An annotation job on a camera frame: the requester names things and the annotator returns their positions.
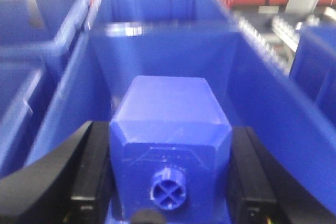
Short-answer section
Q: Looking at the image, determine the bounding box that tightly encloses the blue bin right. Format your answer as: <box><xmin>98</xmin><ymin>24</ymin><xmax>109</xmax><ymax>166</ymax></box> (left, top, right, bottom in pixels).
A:
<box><xmin>290</xmin><ymin>25</ymin><xmax>335</xmax><ymax>124</ymax></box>

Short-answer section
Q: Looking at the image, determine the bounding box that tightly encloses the blue bin behind target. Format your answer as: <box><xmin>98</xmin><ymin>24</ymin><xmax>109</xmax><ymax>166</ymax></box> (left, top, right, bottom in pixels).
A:
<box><xmin>88</xmin><ymin>0</ymin><xmax>232</xmax><ymax>25</ymax></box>

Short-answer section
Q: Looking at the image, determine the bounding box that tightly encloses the blue bin left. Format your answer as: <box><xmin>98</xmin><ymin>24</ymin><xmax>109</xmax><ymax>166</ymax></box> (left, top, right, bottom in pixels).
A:
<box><xmin>1</xmin><ymin>0</ymin><xmax>90</xmax><ymax>173</ymax></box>

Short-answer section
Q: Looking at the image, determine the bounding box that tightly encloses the blue bottle part with neck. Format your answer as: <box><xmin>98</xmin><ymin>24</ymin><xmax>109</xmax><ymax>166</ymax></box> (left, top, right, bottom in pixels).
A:
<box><xmin>110</xmin><ymin>76</ymin><xmax>232</xmax><ymax>223</ymax></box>

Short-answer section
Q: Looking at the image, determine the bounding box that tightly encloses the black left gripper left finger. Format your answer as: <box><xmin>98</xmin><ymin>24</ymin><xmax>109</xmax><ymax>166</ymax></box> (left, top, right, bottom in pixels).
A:
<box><xmin>1</xmin><ymin>121</ymin><xmax>112</xmax><ymax>223</ymax></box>

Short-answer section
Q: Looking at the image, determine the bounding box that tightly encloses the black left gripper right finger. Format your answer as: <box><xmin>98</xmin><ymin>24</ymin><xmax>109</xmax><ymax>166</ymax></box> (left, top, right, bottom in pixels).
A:
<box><xmin>227</xmin><ymin>126</ymin><xmax>335</xmax><ymax>223</ymax></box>

